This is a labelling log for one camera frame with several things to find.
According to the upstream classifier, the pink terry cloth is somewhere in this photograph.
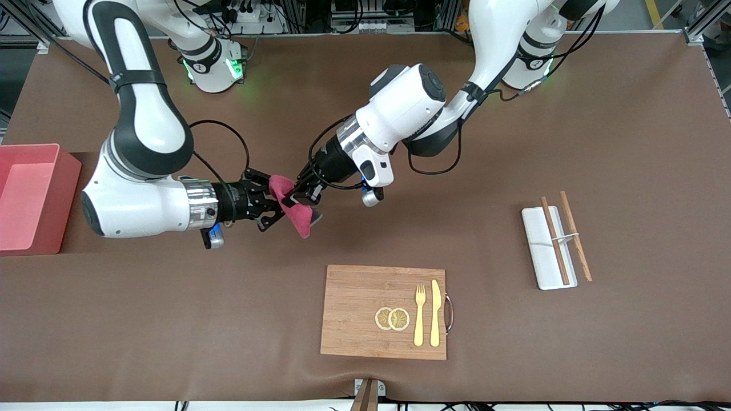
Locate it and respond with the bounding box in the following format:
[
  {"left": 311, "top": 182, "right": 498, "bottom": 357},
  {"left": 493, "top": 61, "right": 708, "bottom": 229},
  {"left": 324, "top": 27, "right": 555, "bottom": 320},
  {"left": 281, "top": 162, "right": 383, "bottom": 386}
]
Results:
[{"left": 268, "top": 174, "right": 324, "bottom": 239}]

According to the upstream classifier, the bamboo cutting board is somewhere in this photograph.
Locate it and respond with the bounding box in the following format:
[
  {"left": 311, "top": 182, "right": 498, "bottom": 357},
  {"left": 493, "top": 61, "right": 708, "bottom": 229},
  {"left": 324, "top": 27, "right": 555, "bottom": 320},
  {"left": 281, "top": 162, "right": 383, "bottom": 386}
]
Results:
[{"left": 320, "top": 264, "right": 455, "bottom": 361}]

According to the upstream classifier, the black electronics rack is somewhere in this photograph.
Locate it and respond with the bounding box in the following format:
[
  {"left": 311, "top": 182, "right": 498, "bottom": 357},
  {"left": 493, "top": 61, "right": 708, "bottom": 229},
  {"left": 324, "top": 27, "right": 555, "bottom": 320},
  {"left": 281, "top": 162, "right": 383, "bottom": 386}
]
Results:
[{"left": 330, "top": 0, "right": 420, "bottom": 34}]

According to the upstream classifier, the white power strip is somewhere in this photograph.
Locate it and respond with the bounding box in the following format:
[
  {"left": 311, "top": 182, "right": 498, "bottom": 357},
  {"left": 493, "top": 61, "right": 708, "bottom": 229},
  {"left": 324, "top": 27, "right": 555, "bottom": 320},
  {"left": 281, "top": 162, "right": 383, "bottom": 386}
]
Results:
[{"left": 220, "top": 5, "right": 286, "bottom": 35}]

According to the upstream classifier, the yellow plastic fork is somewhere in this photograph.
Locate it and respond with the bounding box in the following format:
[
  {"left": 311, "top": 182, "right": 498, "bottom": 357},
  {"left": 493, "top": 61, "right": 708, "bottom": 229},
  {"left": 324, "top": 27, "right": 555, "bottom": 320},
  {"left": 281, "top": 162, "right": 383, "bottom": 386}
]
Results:
[{"left": 413, "top": 284, "right": 427, "bottom": 347}]

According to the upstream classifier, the yellow plastic knife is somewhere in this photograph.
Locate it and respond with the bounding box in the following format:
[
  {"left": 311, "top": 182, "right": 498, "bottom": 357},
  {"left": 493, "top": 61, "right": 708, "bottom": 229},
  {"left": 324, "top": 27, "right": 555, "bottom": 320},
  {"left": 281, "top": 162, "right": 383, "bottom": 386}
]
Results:
[{"left": 429, "top": 279, "right": 442, "bottom": 348}]

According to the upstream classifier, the brown table cover sheet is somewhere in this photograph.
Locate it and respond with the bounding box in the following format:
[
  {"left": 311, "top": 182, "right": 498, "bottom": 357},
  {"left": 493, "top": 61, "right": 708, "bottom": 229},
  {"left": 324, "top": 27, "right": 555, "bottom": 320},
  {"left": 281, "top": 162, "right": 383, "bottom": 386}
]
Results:
[{"left": 0, "top": 31, "right": 731, "bottom": 403}]

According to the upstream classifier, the pink plastic bin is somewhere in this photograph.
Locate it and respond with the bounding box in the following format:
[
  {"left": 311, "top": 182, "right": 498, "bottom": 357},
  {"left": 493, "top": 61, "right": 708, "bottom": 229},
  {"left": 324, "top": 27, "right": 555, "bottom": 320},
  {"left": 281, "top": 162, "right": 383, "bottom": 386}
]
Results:
[{"left": 0, "top": 143, "right": 82, "bottom": 256}]

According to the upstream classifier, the white rectangular tray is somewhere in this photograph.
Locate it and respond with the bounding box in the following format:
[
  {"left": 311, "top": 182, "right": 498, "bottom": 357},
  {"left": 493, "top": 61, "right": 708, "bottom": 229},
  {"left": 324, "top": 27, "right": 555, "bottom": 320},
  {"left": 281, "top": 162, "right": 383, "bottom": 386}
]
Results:
[{"left": 521, "top": 205, "right": 579, "bottom": 291}]

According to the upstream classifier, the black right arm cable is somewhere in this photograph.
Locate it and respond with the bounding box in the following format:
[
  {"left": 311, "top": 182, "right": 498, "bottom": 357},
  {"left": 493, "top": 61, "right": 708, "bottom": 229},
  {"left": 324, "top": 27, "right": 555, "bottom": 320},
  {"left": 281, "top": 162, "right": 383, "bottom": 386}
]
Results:
[{"left": 188, "top": 119, "right": 252, "bottom": 184}]

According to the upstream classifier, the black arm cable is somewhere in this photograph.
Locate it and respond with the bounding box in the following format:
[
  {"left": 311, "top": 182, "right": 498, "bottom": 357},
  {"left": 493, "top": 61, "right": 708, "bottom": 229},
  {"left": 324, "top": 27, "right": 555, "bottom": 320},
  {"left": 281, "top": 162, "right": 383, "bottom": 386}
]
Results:
[
  {"left": 308, "top": 3, "right": 606, "bottom": 190},
  {"left": 188, "top": 119, "right": 252, "bottom": 184}
]

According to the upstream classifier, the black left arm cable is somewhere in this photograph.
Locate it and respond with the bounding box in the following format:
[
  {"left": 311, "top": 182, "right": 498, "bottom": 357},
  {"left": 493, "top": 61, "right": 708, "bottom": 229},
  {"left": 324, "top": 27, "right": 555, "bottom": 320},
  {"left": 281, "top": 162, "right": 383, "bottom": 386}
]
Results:
[{"left": 308, "top": 3, "right": 606, "bottom": 190}]

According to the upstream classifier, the metal table clamp bracket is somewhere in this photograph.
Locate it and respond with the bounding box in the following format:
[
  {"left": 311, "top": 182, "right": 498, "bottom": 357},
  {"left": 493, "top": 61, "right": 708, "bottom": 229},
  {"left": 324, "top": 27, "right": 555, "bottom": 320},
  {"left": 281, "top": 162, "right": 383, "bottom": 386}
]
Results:
[{"left": 350, "top": 378, "right": 387, "bottom": 411}]

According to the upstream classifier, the aluminium frame post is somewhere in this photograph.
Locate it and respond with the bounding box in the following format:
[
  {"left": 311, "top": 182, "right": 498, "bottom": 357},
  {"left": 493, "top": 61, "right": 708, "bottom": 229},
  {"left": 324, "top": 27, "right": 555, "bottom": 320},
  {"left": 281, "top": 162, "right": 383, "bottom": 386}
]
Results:
[
  {"left": 0, "top": 0, "right": 69, "bottom": 53},
  {"left": 662, "top": 0, "right": 731, "bottom": 46}
]

